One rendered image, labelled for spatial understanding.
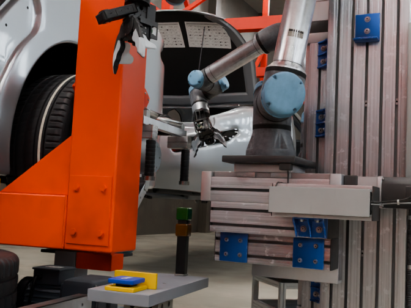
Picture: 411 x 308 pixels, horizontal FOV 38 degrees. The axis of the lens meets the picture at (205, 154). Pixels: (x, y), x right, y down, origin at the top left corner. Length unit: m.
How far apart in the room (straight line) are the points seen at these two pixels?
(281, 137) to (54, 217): 0.71
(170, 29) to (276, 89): 4.16
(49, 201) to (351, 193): 0.89
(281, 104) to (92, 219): 0.63
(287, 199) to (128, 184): 0.50
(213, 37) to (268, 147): 3.98
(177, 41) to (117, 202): 4.16
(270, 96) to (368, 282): 0.63
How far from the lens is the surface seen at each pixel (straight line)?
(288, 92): 1.62
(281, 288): 3.05
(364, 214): 1.52
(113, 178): 1.73
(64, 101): 2.22
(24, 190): 1.91
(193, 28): 5.65
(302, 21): 1.70
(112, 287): 1.51
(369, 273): 1.84
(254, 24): 8.74
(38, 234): 1.86
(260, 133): 1.75
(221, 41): 5.66
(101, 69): 1.80
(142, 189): 2.57
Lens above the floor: 0.67
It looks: 5 degrees up
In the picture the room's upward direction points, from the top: 3 degrees clockwise
